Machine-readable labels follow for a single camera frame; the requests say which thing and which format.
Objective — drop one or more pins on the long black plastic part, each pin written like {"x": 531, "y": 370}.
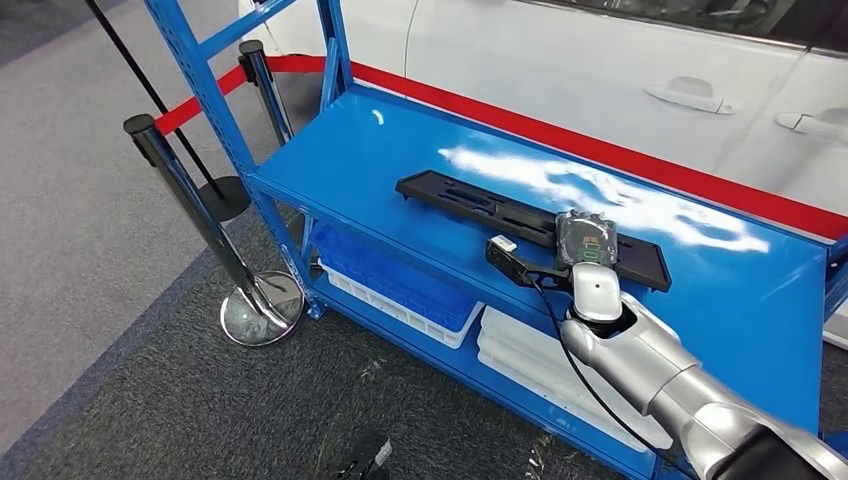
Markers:
{"x": 464, "y": 199}

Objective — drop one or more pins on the thin black pole stand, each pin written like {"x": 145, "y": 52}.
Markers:
{"x": 225, "y": 199}

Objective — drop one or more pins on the white car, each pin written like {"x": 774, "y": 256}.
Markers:
{"x": 530, "y": 53}

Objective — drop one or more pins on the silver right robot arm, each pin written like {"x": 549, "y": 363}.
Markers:
{"x": 636, "y": 364}

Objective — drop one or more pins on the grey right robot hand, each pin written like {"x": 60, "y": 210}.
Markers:
{"x": 586, "y": 242}

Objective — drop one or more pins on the blue plastic bin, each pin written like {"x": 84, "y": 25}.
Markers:
{"x": 397, "y": 285}

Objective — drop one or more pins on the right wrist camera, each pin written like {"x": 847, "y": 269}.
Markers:
{"x": 507, "y": 260}

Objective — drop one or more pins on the red barrier belt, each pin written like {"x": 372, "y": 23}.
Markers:
{"x": 596, "y": 146}

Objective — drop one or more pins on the white plastic tray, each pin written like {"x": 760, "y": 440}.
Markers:
{"x": 563, "y": 411}

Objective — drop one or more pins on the white plastic crate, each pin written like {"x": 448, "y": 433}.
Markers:
{"x": 397, "y": 316}

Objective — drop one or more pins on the blue metal shelf rack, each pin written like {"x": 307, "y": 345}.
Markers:
{"x": 397, "y": 146}

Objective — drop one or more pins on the chrome stanchion post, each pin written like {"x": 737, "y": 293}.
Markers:
{"x": 265, "y": 324}
{"x": 254, "y": 60}

